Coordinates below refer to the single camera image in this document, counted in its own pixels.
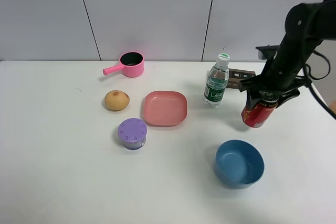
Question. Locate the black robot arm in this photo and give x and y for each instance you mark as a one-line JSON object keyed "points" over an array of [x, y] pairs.
{"points": [[306, 27]]}

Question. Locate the clear plastic water bottle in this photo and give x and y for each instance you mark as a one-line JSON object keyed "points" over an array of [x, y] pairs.
{"points": [[217, 80]]}

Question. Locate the tan round bun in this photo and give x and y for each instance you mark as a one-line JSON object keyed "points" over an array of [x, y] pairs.
{"points": [[116, 100]]}

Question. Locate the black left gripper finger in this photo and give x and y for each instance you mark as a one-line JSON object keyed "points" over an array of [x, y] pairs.
{"points": [[284, 96]]}

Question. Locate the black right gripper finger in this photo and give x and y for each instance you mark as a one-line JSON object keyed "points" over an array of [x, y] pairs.
{"points": [[253, 97]]}

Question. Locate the brown cardboard box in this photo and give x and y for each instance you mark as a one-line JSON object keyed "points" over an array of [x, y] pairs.
{"points": [[237, 75]]}

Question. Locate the pink toy saucepan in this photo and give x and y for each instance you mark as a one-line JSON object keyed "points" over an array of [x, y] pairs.
{"points": [[131, 64]]}

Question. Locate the red soda can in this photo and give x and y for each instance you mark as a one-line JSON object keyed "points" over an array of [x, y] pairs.
{"points": [[257, 116]]}

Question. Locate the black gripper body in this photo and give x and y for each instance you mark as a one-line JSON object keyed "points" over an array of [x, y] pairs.
{"points": [[285, 85]]}

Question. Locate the purple lidded jar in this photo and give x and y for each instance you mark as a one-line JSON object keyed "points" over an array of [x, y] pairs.
{"points": [[132, 133]]}

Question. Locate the pink square plate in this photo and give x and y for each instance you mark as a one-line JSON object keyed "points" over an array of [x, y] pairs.
{"points": [[164, 108]]}

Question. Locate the blue bowl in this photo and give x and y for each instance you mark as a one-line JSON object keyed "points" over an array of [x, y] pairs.
{"points": [[238, 164]]}

